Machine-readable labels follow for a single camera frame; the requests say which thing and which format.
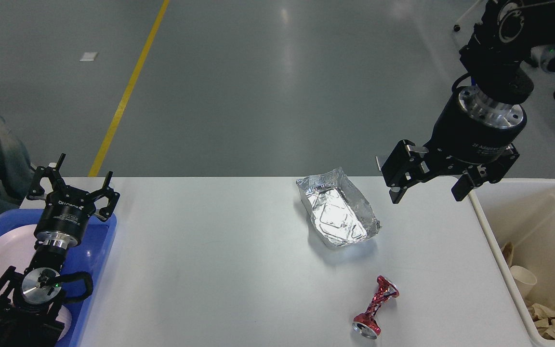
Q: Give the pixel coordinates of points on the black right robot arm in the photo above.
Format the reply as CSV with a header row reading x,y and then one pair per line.
x,y
500,42

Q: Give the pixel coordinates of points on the brown paper ball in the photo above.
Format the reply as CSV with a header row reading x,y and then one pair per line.
x,y
543,318

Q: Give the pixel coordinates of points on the crushed red can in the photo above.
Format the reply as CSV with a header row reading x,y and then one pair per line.
x,y
365,323

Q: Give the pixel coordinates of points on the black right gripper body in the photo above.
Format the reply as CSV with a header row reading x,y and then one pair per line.
x,y
475,129

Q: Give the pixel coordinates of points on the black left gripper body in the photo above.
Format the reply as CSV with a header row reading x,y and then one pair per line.
x,y
63,220

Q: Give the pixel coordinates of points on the blue plastic tray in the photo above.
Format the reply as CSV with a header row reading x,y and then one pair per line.
x,y
97,250

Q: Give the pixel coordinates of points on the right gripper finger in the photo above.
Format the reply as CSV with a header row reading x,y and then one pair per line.
x,y
476,175
409,164

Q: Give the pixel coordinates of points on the aluminium foil container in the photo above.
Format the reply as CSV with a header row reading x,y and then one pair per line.
x,y
339,213

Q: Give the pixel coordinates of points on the beige plastic bin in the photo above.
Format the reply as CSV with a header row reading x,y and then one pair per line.
x,y
522,211

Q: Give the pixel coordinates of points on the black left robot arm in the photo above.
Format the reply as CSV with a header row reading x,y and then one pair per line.
x,y
48,185

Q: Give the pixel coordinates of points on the white office chair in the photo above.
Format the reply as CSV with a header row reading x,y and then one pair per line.
x,y
461,20

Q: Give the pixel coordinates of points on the pink plate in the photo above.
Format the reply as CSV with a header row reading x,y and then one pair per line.
x,y
31,287

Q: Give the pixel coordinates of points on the left floor socket plate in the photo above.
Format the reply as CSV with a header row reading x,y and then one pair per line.
x,y
380,161

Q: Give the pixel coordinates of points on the white paper cup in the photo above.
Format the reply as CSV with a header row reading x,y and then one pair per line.
x,y
524,279

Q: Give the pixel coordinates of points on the white floor marker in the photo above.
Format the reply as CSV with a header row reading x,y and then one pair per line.
x,y
88,56

